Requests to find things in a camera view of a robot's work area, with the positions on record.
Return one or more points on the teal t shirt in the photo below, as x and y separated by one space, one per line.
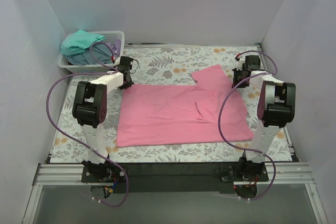
79 41

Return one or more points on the grey-blue t shirt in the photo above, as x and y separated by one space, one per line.
101 52

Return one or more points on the pink t shirt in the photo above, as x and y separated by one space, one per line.
168 114

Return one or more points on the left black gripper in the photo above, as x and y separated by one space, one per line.
126 80

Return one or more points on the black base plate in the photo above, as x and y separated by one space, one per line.
172 177

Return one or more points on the aluminium frame rail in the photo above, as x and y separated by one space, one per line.
50 175

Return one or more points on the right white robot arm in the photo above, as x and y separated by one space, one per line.
276 108

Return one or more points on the white plastic laundry basket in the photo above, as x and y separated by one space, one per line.
110 36

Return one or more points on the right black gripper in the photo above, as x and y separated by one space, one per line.
239 78

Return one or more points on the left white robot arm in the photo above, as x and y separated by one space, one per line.
90 111

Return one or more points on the lavender t shirt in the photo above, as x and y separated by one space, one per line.
116 49

